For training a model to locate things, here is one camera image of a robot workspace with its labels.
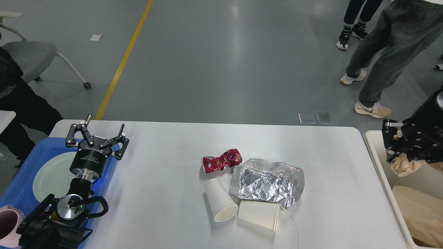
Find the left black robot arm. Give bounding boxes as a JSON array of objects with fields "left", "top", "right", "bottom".
[{"left": 16, "top": 114, "right": 129, "bottom": 249}]

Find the grey office chair left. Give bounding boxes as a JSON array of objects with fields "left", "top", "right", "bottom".
[{"left": 0, "top": 11, "right": 91, "bottom": 89}]

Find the person in black clothes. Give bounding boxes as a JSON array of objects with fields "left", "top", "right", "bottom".
[{"left": 0, "top": 48, "right": 63, "bottom": 168}]

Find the light green plate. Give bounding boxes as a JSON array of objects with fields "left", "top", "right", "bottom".
[{"left": 32, "top": 152, "right": 76, "bottom": 202}]

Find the brown paper wad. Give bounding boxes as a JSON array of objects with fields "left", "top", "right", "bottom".
[{"left": 389, "top": 153, "right": 443, "bottom": 177}]

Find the crushed red can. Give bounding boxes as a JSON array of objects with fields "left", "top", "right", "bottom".
[{"left": 202, "top": 149, "right": 243, "bottom": 174}]

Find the blue plastic tray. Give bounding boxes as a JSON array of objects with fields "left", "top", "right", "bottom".
[{"left": 1, "top": 138, "right": 115, "bottom": 229}]

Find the white side table corner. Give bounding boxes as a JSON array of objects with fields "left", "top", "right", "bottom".
[{"left": 0, "top": 110, "right": 16, "bottom": 133}]

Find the brown paper bag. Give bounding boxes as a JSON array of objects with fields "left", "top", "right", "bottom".
[{"left": 392, "top": 186, "right": 443, "bottom": 248}]

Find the pink mug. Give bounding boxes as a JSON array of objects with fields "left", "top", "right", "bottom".
[{"left": 0, "top": 205, "right": 25, "bottom": 249}]

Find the beige plastic bin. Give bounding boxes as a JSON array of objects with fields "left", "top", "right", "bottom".
[{"left": 363, "top": 130, "right": 443, "bottom": 249}]

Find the white paper cup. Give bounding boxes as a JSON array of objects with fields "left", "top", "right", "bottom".
[{"left": 204, "top": 178, "right": 239, "bottom": 222}]

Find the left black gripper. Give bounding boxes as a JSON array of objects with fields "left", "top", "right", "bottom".
[{"left": 65, "top": 114, "right": 129, "bottom": 180}]

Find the person in dark sneakers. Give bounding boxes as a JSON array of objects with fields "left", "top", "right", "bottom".
[{"left": 336, "top": 0, "right": 382, "bottom": 50}]

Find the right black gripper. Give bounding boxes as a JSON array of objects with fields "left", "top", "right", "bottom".
[{"left": 382, "top": 89, "right": 443, "bottom": 163}]

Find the aluminium foil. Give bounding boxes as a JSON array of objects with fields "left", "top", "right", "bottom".
[{"left": 229, "top": 158, "right": 305, "bottom": 211}]

